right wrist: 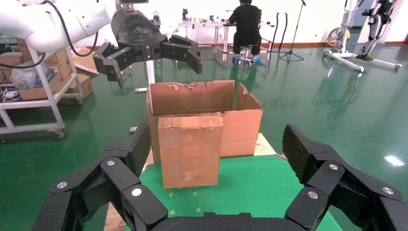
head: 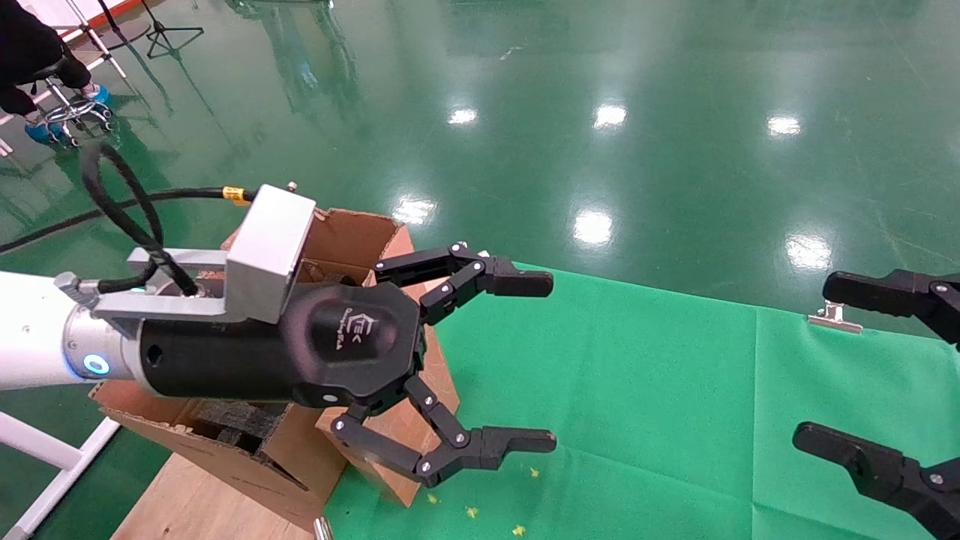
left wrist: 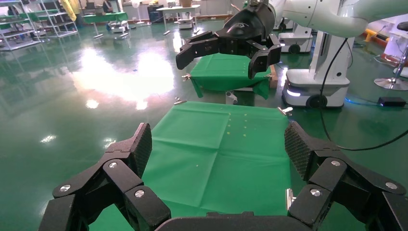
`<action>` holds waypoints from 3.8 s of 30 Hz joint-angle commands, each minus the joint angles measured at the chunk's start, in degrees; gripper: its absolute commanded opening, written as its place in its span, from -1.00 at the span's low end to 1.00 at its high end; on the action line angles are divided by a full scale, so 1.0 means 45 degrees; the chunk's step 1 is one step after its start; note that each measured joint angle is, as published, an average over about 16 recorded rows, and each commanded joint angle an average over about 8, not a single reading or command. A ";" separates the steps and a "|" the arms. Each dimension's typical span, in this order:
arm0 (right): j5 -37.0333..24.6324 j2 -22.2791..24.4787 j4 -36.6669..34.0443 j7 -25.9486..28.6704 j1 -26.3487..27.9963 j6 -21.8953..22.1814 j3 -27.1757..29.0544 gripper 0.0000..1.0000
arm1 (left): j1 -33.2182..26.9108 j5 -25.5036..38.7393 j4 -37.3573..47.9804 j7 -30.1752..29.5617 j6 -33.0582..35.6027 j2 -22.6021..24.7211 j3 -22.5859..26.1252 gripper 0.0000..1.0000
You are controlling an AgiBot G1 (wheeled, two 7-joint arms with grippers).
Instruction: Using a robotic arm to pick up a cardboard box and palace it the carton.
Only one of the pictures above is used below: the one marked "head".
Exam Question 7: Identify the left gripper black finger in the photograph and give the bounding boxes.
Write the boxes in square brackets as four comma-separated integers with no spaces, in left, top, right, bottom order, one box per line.
[373,241,554,327]
[330,375,557,488]

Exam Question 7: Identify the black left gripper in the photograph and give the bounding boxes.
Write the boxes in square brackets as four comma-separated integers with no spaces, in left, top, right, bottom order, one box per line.
[135,281,428,410]

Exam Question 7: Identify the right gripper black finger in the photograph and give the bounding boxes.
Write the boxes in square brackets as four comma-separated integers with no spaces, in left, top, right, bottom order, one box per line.
[793,421,960,540]
[823,268,960,350]

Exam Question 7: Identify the large open cardboard carton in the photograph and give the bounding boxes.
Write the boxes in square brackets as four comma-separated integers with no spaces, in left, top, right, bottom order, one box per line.
[90,208,412,531]

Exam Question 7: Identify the green table cloth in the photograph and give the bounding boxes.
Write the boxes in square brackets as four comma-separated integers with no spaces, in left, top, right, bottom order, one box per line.
[322,259,960,540]

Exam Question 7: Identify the white metal rack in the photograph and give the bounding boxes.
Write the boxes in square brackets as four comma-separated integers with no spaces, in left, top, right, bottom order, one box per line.
[0,411,121,540]

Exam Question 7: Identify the chrome wheeled stool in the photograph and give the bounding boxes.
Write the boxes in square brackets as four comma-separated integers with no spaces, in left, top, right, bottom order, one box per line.
[26,64,113,147]

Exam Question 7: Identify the black tripod stand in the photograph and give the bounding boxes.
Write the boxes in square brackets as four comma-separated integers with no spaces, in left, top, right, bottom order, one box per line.
[139,0,205,59]

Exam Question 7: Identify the seated person in black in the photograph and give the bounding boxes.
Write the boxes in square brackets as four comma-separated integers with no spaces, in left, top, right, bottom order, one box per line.
[0,0,115,145]

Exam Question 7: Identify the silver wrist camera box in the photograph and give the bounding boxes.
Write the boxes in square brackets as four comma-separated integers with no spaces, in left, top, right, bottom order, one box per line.
[94,184,317,338]

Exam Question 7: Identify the black cable with yellow tag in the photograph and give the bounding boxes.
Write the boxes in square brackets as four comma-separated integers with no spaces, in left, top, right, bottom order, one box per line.
[0,141,257,297]

